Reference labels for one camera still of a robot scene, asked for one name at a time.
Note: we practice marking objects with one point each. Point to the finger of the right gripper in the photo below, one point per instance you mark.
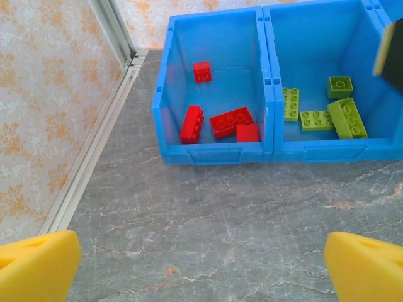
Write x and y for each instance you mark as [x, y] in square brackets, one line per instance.
[392, 56]

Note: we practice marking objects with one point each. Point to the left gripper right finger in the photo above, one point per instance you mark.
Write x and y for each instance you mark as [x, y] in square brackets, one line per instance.
[365, 270]

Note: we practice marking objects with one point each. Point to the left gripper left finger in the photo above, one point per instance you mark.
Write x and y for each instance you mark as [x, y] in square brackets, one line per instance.
[37, 267]

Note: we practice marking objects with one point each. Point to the green square lego brick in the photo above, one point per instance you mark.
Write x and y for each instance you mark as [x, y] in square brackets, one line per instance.
[340, 87]

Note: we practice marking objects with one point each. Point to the green long lego brick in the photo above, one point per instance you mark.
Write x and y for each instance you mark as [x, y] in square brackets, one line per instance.
[316, 120]
[291, 104]
[348, 119]

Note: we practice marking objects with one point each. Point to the red long lego brick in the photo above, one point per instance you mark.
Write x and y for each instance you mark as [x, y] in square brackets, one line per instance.
[231, 122]
[191, 124]

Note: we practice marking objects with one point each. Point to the red square lego brick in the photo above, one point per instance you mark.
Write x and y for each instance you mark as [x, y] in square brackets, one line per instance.
[247, 133]
[201, 71]

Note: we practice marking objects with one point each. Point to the blue plastic bin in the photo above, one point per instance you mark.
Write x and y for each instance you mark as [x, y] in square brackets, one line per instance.
[308, 47]
[393, 7]
[217, 37]

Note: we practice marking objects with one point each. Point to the aluminium side rail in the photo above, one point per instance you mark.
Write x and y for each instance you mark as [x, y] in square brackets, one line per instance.
[94, 141]

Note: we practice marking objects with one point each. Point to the aluminium frame post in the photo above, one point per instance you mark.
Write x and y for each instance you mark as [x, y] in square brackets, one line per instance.
[115, 28]

